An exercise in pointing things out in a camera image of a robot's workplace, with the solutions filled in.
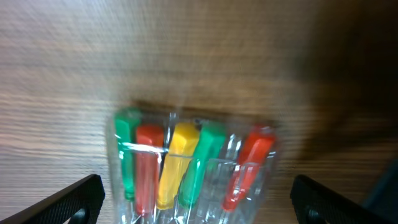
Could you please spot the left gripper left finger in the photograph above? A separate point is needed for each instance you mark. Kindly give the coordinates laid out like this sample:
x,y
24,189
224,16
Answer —
x,y
80,202

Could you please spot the clear screwdriver set case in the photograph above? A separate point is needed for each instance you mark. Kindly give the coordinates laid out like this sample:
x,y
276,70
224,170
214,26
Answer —
x,y
180,167

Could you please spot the dark green open box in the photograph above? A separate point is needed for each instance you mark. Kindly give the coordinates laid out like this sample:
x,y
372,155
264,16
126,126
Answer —
x,y
383,198

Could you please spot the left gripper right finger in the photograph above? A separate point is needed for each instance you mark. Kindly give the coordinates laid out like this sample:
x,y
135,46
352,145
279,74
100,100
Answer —
x,y
315,203

